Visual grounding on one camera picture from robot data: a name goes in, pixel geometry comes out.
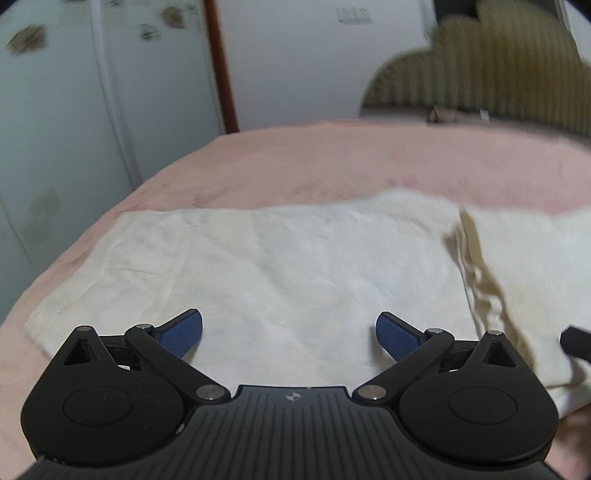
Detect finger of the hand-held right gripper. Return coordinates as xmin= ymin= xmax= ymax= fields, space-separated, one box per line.
xmin=560 ymin=325 xmax=591 ymax=360

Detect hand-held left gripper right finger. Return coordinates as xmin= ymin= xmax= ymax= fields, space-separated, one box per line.
xmin=352 ymin=311 xmax=520 ymax=407

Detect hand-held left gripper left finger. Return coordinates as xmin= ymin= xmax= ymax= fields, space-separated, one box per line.
xmin=58 ymin=308 xmax=232 ymax=407

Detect white pants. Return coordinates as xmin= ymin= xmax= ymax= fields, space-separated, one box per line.
xmin=23 ymin=189 xmax=591 ymax=415

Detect pink blanket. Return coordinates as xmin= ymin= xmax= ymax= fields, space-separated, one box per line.
xmin=0 ymin=119 xmax=591 ymax=480

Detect brown crumpled cloth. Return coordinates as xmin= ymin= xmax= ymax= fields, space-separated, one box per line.
xmin=427 ymin=105 xmax=462 ymax=124

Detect green padded headboard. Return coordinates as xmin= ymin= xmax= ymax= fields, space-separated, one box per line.
xmin=360 ymin=0 xmax=591 ymax=139

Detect brown wooden door frame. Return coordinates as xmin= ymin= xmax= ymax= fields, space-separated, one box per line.
xmin=203 ymin=0 xmax=241 ymax=134

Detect white wall socket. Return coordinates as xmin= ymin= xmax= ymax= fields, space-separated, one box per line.
xmin=336 ymin=4 xmax=374 ymax=25

